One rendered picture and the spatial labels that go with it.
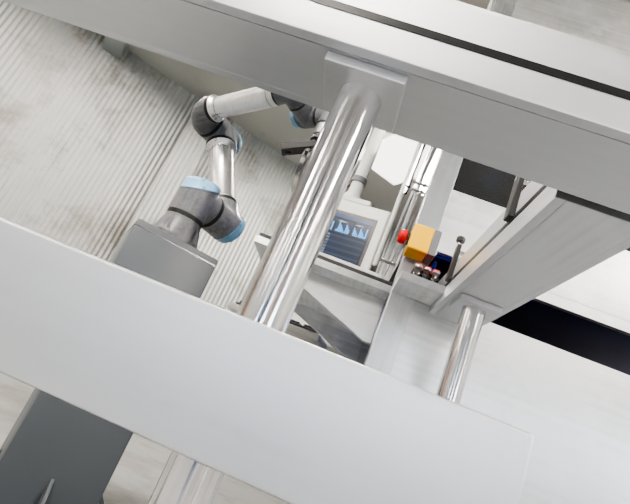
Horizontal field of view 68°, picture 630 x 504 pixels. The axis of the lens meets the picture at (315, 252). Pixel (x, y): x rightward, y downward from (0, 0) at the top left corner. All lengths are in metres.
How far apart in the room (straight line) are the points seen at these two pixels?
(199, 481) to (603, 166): 0.50
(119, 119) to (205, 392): 5.31
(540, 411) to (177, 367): 1.04
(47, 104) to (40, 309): 5.20
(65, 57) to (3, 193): 1.55
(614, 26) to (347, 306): 1.27
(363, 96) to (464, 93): 0.10
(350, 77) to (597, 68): 0.25
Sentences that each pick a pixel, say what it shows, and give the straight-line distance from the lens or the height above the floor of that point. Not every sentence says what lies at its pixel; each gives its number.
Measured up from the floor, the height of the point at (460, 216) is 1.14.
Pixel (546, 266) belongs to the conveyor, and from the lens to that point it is 0.83.
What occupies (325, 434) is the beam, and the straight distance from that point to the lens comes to 0.40.
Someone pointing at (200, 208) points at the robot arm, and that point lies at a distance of 1.47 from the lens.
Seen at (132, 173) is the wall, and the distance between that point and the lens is 5.50.
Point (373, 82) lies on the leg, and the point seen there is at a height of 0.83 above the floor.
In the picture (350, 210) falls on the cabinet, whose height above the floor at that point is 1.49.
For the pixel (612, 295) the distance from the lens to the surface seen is 1.47.
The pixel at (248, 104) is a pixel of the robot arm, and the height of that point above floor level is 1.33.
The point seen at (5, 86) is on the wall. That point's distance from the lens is 5.70.
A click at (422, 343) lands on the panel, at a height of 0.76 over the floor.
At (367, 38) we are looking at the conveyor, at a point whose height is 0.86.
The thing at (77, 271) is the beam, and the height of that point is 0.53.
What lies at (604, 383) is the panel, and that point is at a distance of 1.40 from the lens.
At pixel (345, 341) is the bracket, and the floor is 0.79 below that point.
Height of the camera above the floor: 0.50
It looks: 18 degrees up
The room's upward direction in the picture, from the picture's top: 23 degrees clockwise
